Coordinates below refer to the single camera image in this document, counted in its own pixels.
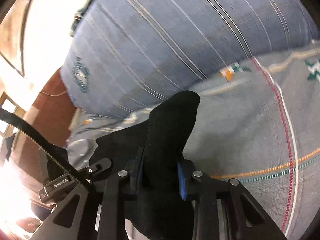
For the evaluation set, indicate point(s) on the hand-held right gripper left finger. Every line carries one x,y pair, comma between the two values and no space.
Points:
112,192

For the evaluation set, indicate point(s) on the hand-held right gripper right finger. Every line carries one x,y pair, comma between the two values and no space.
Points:
181,181

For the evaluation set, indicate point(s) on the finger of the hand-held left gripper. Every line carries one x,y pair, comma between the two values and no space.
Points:
100,165

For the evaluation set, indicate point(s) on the black pants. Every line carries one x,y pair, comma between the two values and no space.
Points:
165,135

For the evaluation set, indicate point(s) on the brown headboard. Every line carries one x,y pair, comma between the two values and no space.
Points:
55,112

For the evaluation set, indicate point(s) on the grey star-print bedsheet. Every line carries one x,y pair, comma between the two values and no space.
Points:
237,130

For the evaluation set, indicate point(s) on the blue plaid pillow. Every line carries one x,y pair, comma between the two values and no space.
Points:
162,42

